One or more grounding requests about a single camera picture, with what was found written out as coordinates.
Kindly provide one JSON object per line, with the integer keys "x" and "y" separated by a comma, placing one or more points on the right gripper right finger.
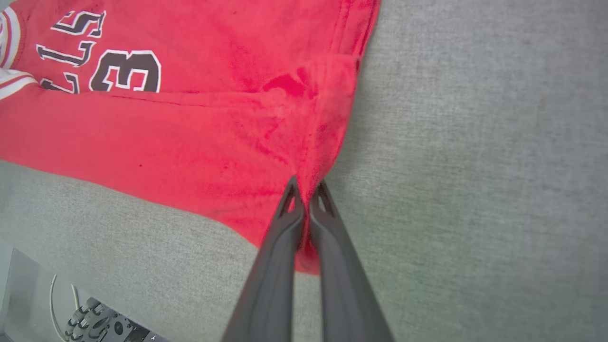
{"x": 346, "y": 294}

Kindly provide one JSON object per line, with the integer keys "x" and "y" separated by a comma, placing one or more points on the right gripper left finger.
{"x": 273, "y": 285}

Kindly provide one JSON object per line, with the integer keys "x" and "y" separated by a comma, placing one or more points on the red white basketball jersey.
{"x": 190, "y": 133}

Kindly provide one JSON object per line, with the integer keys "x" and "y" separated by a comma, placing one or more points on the dark grey metal machine part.
{"x": 102, "y": 325}

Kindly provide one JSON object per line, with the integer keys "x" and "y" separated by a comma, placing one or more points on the grey fabric sofa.
{"x": 475, "y": 166}

